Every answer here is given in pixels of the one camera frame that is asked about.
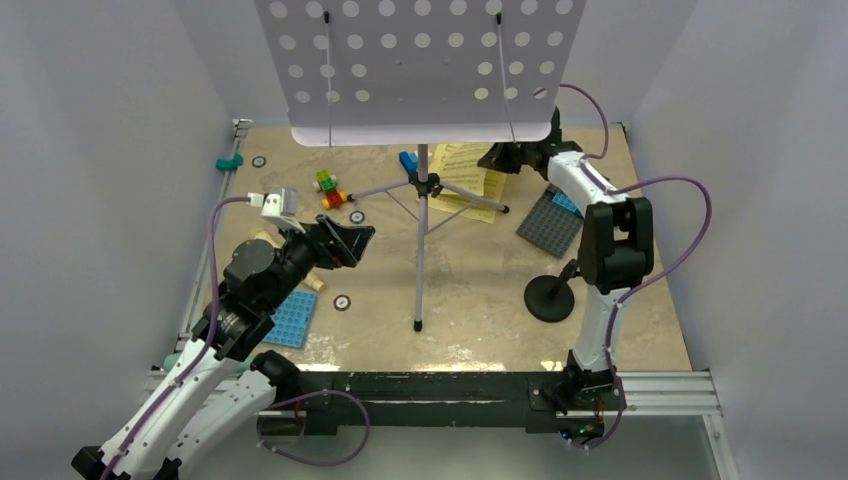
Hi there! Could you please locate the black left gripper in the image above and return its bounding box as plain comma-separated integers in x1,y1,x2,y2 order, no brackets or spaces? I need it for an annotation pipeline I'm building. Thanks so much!
263,213,373,311

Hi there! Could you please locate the yellow sheet music page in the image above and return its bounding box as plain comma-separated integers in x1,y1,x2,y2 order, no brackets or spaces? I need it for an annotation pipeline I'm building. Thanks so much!
428,169,507,224
429,143,494,195

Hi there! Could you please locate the cream yellow microphone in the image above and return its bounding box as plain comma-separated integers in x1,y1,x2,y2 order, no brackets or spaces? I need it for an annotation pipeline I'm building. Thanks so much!
252,230,325,293

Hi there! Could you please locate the black desktop microphone stand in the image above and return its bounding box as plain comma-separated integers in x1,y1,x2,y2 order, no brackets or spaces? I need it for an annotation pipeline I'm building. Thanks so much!
523,259,580,323

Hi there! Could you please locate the lilac tripod music stand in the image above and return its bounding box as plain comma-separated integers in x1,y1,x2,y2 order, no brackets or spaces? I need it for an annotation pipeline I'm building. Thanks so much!
254,0,588,333

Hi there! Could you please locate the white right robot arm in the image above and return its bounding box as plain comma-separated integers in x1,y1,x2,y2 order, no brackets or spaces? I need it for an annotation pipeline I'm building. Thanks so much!
478,115,654,407

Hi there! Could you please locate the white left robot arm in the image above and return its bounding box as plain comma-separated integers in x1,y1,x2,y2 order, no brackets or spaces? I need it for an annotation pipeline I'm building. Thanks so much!
71,215,375,479

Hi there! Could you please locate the poker chip near car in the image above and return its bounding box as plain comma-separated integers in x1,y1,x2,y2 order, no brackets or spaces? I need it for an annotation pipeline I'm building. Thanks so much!
349,210,366,225

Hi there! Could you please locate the poker chip front left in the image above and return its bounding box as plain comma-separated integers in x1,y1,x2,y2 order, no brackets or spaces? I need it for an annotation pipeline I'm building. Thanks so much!
333,294,351,311

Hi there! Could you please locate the colourful toy brick car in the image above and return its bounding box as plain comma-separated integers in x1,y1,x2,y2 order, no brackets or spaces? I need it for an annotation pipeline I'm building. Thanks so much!
312,170,349,210

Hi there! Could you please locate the blue brick on baseplate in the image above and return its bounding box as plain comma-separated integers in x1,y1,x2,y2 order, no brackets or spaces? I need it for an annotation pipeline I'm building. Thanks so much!
551,192,583,218

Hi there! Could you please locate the dark grey studded baseplate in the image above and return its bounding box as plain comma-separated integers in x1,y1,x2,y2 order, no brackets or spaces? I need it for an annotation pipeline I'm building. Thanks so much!
516,184,584,258

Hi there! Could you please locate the blue brick under stand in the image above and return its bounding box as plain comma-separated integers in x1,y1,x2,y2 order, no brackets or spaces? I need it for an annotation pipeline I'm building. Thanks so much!
398,151,418,175

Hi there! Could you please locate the light blue studded baseplate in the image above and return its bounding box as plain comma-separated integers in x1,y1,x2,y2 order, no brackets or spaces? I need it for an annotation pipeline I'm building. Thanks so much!
263,291,317,348

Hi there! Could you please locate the teal plastic clip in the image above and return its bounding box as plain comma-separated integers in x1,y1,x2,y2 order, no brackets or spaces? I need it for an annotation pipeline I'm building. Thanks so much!
215,153,244,172

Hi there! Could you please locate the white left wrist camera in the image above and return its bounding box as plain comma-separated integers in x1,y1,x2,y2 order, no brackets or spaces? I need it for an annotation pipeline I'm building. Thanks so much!
247,187,306,234

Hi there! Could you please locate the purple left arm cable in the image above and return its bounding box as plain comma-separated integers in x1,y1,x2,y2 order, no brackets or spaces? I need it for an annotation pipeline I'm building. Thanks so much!
97,195,371,480

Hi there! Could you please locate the aluminium left frame rail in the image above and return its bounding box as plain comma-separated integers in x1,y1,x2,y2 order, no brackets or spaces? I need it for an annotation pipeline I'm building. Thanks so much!
119,119,254,480

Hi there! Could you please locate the black front mounting rail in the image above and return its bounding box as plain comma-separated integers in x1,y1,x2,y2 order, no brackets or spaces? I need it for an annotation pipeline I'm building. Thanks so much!
257,371,617,438

